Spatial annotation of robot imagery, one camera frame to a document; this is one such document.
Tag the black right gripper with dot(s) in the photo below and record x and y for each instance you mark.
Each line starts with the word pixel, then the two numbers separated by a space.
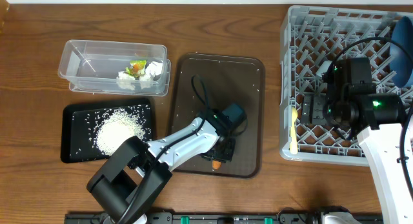
pixel 313 105

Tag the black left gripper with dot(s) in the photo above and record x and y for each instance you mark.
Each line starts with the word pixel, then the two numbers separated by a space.
pixel 213 156

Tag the orange carrot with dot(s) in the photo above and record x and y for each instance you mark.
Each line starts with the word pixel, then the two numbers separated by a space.
pixel 216 164

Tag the yellow plastic spoon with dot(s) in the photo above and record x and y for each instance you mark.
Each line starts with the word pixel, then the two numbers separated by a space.
pixel 293 143

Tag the dark blue plate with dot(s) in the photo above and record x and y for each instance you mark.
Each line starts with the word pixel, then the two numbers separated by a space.
pixel 401 64

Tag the pandan cake wrapper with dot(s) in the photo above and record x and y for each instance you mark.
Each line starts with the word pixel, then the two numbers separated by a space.
pixel 136 68

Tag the light blue rice bowl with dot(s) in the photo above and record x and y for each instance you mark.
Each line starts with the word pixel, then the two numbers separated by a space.
pixel 323 68

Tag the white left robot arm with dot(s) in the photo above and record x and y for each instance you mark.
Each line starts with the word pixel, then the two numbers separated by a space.
pixel 129 182

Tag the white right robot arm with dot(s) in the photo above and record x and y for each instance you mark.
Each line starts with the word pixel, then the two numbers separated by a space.
pixel 379 123

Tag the grey dishwasher rack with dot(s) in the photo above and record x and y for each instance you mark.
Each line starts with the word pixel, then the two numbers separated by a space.
pixel 311 35

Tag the brown serving tray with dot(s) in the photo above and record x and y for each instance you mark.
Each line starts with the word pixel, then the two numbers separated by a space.
pixel 228 80

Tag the white rice pile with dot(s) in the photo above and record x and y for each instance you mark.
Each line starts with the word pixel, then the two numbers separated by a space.
pixel 100 132

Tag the crumpled white napkin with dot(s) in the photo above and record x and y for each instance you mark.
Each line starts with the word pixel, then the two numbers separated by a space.
pixel 153 72

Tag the black tray bin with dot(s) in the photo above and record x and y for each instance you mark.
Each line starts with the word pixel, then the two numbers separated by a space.
pixel 65 155

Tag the clear plastic bin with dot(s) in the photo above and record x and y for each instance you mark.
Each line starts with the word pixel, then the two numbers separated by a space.
pixel 92 66

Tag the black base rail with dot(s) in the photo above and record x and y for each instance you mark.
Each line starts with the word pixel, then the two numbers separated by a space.
pixel 169 218

